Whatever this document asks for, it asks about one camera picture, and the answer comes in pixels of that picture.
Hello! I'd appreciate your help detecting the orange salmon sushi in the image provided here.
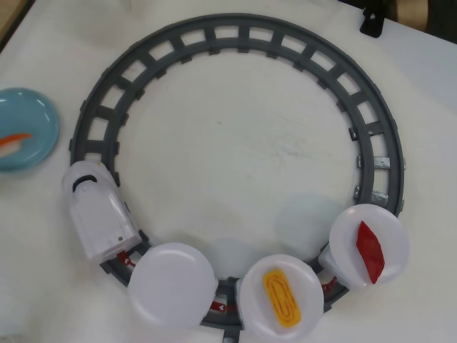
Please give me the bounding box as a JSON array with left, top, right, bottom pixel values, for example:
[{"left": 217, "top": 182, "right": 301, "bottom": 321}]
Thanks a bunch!
[{"left": 0, "top": 132, "right": 34, "bottom": 159}]

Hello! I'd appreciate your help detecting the white plate for salmon sushi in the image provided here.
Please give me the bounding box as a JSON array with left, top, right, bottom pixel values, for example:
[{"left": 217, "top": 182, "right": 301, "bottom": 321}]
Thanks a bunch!
[{"left": 126, "top": 242, "right": 220, "bottom": 329}]

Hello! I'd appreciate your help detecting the white plate under tuna sushi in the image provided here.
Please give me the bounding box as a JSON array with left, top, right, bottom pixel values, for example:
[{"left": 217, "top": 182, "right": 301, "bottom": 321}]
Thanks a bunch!
[{"left": 328, "top": 204, "right": 410, "bottom": 289}]

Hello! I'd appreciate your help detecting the yellow egg sushi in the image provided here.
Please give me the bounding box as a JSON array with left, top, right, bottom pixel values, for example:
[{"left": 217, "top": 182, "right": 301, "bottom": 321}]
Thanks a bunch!
[{"left": 261, "top": 269, "right": 302, "bottom": 327}]

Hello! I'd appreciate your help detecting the white Shinkansen toy locomotive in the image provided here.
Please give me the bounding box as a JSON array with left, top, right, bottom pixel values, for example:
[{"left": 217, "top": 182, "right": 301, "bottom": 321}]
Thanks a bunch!
[{"left": 60, "top": 160, "right": 142, "bottom": 264}]

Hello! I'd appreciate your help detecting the white plate under egg sushi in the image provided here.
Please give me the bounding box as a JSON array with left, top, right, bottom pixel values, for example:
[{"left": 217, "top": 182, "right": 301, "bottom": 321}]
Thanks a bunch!
[{"left": 239, "top": 257, "right": 326, "bottom": 339}]

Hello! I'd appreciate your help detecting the red tuna sushi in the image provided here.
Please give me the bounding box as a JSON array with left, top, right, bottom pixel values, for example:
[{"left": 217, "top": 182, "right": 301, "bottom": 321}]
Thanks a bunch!
[{"left": 355, "top": 219, "right": 387, "bottom": 285}]

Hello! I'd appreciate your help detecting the blue round dish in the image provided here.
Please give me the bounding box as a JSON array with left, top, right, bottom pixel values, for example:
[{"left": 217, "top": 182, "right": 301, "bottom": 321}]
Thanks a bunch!
[{"left": 0, "top": 86, "right": 61, "bottom": 174}]

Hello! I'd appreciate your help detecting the grey circular toy rail track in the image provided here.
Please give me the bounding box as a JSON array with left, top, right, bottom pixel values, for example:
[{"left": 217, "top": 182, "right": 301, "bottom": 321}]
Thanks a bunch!
[{"left": 67, "top": 13, "right": 408, "bottom": 343}]

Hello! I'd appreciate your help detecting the black metal bracket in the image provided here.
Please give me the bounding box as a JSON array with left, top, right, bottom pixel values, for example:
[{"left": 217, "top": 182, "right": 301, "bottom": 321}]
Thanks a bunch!
[{"left": 359, "top": 6, "right": 385, "bottom": 38}]

